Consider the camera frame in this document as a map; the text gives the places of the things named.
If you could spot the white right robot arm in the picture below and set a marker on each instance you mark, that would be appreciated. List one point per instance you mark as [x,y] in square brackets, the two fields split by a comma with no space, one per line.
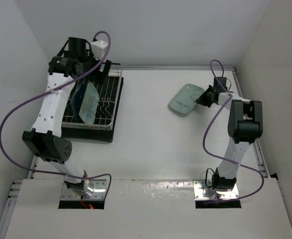
[245,125]

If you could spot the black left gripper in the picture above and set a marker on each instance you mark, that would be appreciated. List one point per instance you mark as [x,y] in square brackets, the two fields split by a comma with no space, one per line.
[103,75]

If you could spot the black drain tray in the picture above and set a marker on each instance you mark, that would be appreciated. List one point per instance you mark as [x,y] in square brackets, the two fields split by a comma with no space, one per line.
[88,134]

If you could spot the light green plate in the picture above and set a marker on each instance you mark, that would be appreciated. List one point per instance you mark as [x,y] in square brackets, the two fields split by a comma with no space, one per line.
[89,104]
[184,100]

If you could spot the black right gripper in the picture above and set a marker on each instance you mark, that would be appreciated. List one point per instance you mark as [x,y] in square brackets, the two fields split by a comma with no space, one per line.
[202,100]

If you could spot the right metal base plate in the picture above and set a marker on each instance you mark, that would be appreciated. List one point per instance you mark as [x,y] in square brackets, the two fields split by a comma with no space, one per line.
[203,192]

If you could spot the white wire dish rack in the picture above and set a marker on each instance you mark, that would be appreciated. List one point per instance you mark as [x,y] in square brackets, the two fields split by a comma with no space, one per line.
[109,95]

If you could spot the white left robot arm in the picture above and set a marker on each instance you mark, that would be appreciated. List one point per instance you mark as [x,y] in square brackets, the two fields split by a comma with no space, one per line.
[44,139]

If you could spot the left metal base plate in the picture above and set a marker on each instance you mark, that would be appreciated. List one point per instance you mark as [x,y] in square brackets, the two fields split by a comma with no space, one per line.
[96,189]

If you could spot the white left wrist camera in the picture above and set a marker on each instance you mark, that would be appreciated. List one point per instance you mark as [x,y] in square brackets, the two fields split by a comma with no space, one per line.
[99,48]

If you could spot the dark blue leaf plate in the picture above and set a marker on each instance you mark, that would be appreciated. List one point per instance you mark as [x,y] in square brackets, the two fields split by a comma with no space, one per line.
[77,99]

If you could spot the metal base plate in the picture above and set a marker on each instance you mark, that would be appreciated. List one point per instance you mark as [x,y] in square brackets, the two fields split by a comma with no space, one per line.
[96,189]
[203,192]

